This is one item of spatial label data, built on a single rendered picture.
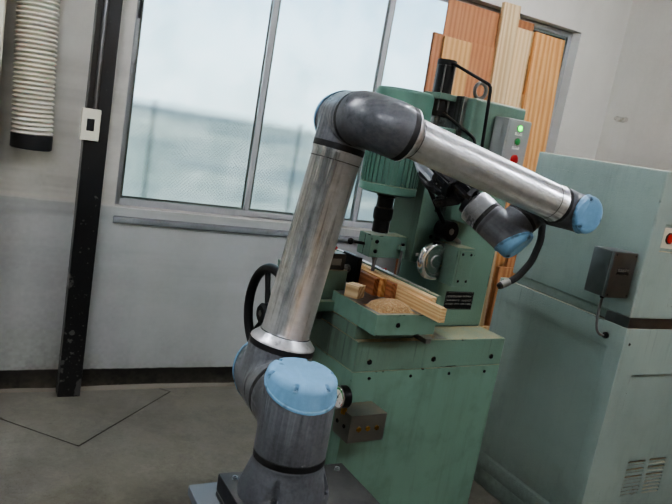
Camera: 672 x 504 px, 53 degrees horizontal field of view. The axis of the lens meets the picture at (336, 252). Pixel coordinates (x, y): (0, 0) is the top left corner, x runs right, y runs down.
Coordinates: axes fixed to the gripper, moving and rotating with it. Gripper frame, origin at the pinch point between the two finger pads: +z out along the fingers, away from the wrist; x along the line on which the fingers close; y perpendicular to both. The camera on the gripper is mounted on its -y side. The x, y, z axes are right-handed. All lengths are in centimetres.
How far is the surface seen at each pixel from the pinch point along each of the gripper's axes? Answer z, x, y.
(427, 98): 14.3, -18.1, -2.8
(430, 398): -45, 28, -52
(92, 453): 29, 124, -115
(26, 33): 150, 51, -40
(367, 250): -1.7, 17.0, -31.3
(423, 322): -30.4, 22.1, -25.4
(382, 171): 9.0, 3.0, -14.1
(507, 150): -8.6, -32.5, -16.7
